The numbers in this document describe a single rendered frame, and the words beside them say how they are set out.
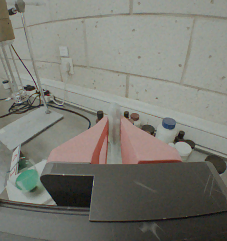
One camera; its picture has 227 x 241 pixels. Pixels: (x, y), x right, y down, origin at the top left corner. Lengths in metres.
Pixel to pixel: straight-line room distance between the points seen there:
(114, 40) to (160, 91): 0.28
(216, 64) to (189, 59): 0.09
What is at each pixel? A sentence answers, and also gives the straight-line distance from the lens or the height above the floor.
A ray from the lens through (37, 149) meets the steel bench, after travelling 0.62.
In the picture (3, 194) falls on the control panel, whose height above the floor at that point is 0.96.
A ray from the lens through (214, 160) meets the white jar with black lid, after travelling 0.52.
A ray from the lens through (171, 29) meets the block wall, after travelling 0.54.
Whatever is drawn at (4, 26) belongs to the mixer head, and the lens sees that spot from 0.63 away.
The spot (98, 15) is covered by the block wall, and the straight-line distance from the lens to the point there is 0.67.
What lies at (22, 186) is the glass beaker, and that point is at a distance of 0.34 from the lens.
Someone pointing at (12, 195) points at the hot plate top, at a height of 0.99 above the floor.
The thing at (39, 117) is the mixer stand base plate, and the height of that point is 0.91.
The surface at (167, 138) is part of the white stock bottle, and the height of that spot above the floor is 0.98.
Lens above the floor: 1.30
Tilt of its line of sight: 36 degrees down
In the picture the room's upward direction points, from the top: straight up
